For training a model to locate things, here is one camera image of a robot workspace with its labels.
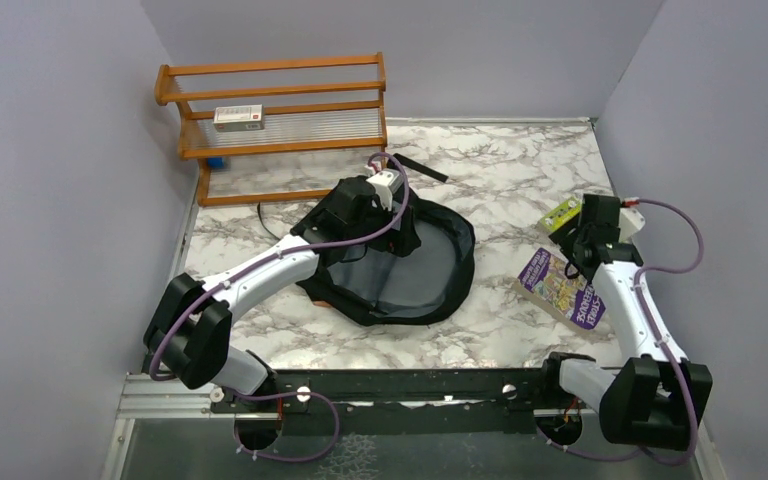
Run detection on black student backpack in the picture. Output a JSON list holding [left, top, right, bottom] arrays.
[[298, 152, 476, 326]]

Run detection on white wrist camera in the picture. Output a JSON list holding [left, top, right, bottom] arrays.
[[619, 197, 646, 243], [366, 169, 404, 210]]

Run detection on blue object under shelf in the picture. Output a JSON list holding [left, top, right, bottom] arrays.
[[206, 157, 225, 169]]

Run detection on green comic book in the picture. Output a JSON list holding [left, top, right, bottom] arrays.
[[537, 196, 582, 234]]

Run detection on wooden shelf rack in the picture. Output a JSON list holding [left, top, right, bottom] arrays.
[[153, 52, 388, 207]]

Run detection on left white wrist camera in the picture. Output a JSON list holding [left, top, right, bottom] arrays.
[[366, 169, 404, 210]]

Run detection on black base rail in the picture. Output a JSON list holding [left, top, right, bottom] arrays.
[[210, 368, 573, 436]]

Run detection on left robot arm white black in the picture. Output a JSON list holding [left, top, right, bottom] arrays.
[[143, 169, 419, 411]]

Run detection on white red box on shelf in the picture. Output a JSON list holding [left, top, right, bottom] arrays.
[[212, 104, 264, 132]]

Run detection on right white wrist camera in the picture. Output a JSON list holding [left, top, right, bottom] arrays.
[[619, 197, 646, 243]]

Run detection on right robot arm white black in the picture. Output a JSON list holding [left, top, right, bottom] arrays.
[[536, 194, 713, 465]]

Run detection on purple treehouse book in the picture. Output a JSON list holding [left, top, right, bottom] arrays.
[[517, 248, 606, 331]]

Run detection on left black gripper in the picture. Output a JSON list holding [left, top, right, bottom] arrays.
[[345, 196, 421, 257]]

